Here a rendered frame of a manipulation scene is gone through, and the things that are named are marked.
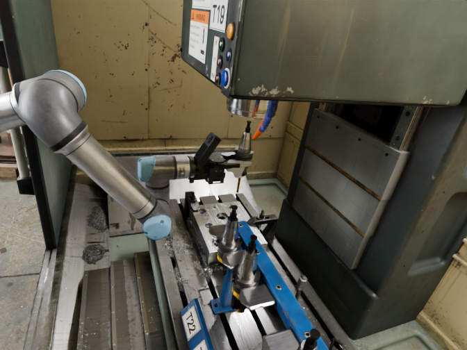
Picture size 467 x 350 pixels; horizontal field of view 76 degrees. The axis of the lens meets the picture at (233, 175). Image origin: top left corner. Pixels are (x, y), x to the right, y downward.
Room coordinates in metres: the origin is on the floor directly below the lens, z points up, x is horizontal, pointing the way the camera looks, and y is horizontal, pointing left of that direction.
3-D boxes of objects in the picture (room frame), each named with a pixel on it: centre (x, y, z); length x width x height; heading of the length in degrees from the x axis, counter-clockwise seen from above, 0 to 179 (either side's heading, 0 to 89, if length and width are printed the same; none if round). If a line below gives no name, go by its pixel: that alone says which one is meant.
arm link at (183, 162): (0.84, 0.16, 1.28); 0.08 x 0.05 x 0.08; 25
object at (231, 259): (0.54, -0.04, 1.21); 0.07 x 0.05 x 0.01; 115
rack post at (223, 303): (0.66, -0.04, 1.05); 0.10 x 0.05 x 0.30; 115
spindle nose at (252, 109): (0.93, -0.02, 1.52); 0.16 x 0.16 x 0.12
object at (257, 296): (0.44, -0.08, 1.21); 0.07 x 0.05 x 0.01; 115
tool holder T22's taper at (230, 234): (0.59, -0.01, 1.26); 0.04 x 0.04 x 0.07
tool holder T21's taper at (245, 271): (0.49, -0.06, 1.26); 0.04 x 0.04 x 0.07
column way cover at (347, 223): (1.12, -0.43, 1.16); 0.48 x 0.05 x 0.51; 25
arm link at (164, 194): (0.80, 0.23, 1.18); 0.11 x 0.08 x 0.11; 17
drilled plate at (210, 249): (0.97, 0.00, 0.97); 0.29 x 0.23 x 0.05; 25
